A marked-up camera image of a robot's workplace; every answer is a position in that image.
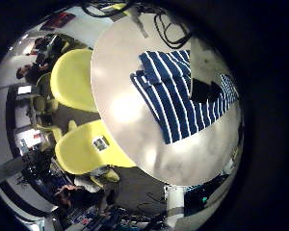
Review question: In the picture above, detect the black cable coil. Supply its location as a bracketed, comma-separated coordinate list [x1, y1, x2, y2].
[153, 12, 193, 50]

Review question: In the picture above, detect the red wall picture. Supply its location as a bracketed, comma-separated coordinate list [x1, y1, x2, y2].
[40, 12, 77, 32]

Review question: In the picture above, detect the yellow plastic chair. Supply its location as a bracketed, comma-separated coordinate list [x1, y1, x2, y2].
[49, 48, 99, 114]

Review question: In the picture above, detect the yellow chair with sticker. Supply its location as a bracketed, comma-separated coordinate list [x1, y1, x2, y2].
[54, 118, 138, 176]

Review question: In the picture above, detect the small lit screen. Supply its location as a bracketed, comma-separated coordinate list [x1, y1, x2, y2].
[16, 84, 34, 96]

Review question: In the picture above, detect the seated person in light top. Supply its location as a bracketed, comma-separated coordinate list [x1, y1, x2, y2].
[53, 165, 121, 210]

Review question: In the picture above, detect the black floor cable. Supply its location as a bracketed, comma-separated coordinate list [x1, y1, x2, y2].
[134, 192, 168, 214]

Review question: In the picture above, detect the person in dark clothes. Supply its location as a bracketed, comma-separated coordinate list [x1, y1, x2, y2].
[34, 34, 69, 63]
[15, 62, 53, 85]

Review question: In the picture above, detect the white board with red print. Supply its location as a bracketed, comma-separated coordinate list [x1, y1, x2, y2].
[14, 127, 45, 152]

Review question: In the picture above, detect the blue white striped shirt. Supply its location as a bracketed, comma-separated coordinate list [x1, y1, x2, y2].
[129, 49, 240, 145]

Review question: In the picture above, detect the teal lit control box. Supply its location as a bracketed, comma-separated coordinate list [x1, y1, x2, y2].
[184, 173, 230, 217]

